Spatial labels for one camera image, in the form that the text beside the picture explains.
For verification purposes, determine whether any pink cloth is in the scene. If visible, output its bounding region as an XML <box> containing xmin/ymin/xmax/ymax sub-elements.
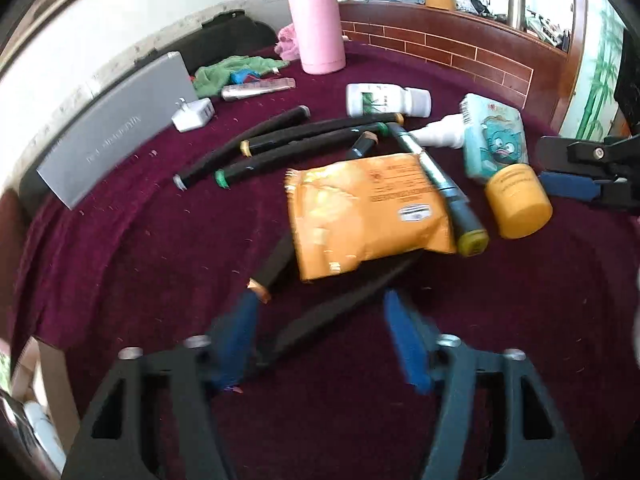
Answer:
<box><xmin>274</xmin><ymin>24</ymin><xmax>302</xmax><ymax>61</ymax></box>

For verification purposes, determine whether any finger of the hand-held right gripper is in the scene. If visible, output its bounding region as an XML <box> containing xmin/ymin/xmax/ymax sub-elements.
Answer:
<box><xmin>540</xmin><ymin>170</ymin><xmax>640</xmax><ymax>213</ymax></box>
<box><xmin>536</xmin><ymin>135</ymin><xmax>640</xmax><ymax>173</ymax></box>

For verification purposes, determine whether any yellow jar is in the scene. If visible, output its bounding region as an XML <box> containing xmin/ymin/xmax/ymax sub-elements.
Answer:
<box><xmin>484</xmin><ymin>165</ymin><xmax>553</xmax><ymax>240</ymax></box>

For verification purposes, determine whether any black marker orange cap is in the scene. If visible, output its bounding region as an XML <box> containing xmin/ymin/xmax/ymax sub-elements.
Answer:
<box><xmin>247</xmin><ymin>232</ymin><xmax>296</xmax><ymax>305</ymax></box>

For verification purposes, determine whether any orange snack packet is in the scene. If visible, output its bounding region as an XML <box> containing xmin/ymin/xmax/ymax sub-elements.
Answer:
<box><xmin>285</xmin><ymin>152</ymin><xmax>458</xmax><ymax>283</ymax></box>

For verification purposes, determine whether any short black marker tan cap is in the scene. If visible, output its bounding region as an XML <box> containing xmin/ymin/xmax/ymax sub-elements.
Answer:
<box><xmin>347</xmin><ymin>131</ymin><xmax>380</xmax><ymax>161</ymax></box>

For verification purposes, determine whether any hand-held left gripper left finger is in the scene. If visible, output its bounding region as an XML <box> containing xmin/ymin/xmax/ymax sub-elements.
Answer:
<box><xmin>60</xmin><ymin>291</ymin><xmax>262</xmax><ymax>480</ymax></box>

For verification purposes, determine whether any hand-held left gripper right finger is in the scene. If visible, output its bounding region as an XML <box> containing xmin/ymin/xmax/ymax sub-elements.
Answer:
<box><xmin>384</xmin><ymin>289</ymin><xmax>586</xmax><ymax>480</ymax></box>

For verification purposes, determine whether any black marker olive cap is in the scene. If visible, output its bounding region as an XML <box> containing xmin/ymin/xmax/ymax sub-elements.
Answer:
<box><xmin>386</xmin><ymin>122</ymin><xmax>490</xmax><ymax>258</ymax></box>

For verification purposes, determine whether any teal cartoon tissue pack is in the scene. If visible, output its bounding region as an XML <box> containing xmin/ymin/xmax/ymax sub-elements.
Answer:
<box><xmin>459</xmin><ymin>92</ymin><xmax>530</xmax><ymax>181</ymax></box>

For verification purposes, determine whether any white plastic bottle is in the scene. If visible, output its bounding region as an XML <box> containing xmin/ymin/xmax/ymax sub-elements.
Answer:
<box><xmin>22</xmin><ymin>400</ymin><xmax>68</xmax><ymax>471</ymax></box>

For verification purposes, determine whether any black marker yellow band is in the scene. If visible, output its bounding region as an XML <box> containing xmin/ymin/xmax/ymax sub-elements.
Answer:
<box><xmin>240</xmin><ymin>112</ymin><xmax>406</xmax><ymax>158</ymax></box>

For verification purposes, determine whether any green cloth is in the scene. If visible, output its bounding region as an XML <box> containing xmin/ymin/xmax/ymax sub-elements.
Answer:
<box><xmin>192</xmin><ymin>55</ymin><xmax>290</xmax><ymax>100</ymax></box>

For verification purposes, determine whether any wooden brick-pattern headboard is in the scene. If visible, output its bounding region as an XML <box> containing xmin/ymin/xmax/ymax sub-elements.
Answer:
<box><xmin>337</xmin><ymin>0</ymin><xmax>588</xmax><ymax>128</ymax></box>

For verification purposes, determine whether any black marker green band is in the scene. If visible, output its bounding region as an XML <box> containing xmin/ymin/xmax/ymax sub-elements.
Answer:
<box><xmin>214</xmin><ymin>122</ymin><xmax>391</xmax><ymax>191</ymax></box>

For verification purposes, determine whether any cardboard box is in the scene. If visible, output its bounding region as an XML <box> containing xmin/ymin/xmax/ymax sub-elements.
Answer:
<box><xmin>10</xmin><ymin>335</ymin><xmax>83</xmax><ymax>471</ymax></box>

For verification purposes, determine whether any clear plastic tube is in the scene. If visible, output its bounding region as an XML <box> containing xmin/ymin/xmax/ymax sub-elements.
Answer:
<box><xmin>220</xmin><ymin>77</ymin><xmax>297</xmax><ymax>102</ymax></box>

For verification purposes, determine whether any white charger plug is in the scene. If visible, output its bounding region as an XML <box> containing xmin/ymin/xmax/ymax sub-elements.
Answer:
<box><xmin>171</xmin><ymin>97</ymin><xmax>216</xmax><ymax>133</ymax></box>

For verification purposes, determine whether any pink thermos bottle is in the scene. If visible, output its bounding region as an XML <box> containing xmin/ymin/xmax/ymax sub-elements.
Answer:
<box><xmin>286</xmin><ymin>0</ymin><xmax>347</xmax><ymax>75</ymax></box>

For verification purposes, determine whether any steel thermos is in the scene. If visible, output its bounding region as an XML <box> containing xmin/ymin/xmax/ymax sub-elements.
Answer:
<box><xmin>507</xmin><ymin>0</ymin><xmax>527</xmax><ymax>31</ymax></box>

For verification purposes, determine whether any white bottle green label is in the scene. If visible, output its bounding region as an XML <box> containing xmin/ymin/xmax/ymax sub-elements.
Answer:
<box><xmin>346</xmin><ymin>83</ymin><xmax>432</xmax><ymax>118</ymax></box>

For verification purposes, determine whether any black marker silver cap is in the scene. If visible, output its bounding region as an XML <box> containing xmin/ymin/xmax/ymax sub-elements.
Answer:
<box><xmin>172</xmin><ymin>105</ymin><xmax>311</xmax><ymax>192</ymax></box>

